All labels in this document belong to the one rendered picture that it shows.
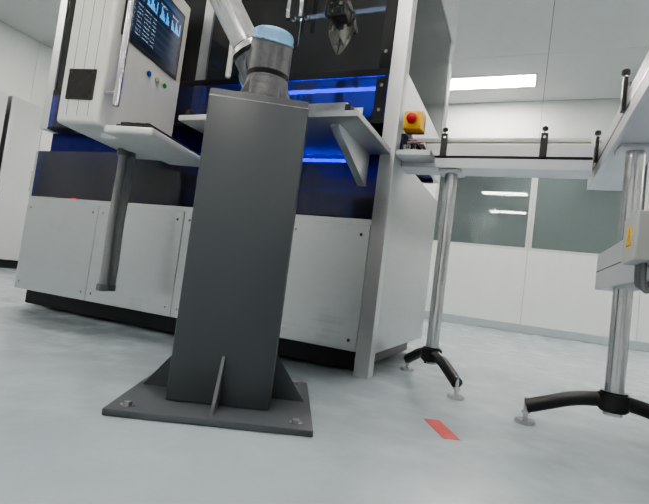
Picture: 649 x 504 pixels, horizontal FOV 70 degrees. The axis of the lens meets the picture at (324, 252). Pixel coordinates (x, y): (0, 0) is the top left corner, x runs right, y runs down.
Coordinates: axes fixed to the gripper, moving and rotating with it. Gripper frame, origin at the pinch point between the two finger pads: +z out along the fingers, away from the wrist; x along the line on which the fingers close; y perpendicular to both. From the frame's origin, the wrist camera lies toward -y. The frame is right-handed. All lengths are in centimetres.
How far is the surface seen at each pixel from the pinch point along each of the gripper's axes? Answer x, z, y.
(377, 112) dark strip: 3.5, 6.8, -35.6
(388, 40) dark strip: 4.3, -22.8, -36.0
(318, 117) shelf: -2.5, 23.6, 3.9
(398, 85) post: 10.8, -3.9, -35.6
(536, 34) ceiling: 53, -186, -334
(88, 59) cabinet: -92, 5, 19
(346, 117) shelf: 6.9, 23.6, 3.4
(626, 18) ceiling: 124, -186, -320
